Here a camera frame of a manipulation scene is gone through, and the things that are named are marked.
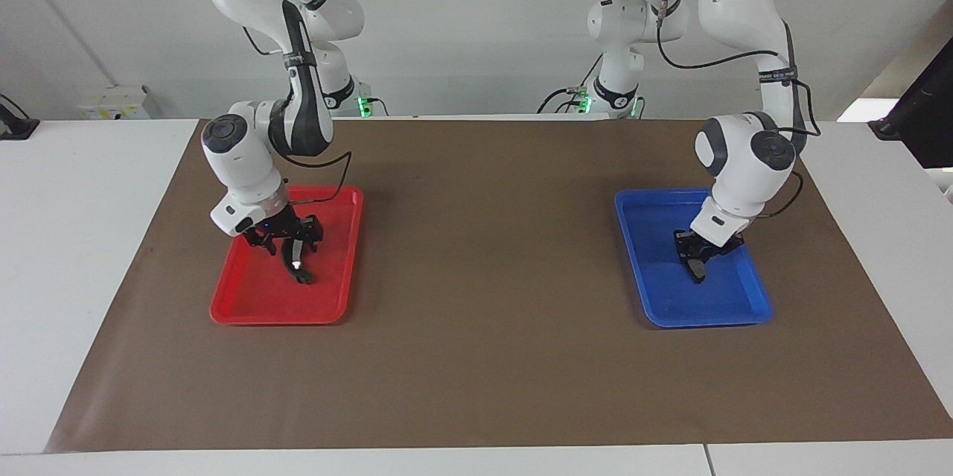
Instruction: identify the curved brake shoe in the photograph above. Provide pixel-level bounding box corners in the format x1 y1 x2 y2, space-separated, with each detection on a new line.
287 241 314 285

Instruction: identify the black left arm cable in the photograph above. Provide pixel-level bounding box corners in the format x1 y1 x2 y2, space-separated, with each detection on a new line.
633 0 821 220

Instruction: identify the black clamp with cable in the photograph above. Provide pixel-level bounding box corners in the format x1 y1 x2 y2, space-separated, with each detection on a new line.
0 94 40 141

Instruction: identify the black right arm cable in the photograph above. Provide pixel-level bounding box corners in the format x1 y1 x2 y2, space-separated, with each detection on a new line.
242 25 352 209

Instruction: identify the white wall outlet box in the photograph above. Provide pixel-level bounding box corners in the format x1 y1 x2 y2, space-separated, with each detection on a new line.
78 85 151 121

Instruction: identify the red plastic tray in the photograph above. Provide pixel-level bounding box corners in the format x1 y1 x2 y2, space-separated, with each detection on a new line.
209 185 365 326

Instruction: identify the brown table mat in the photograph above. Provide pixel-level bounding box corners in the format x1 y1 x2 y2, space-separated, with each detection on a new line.
45 118 953 454

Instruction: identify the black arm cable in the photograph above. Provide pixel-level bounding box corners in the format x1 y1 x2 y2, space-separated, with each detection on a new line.
633 0 821 220
242 25 352 209

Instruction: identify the blue plastic tray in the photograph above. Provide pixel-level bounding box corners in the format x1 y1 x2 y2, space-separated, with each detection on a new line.
614 188 774 329

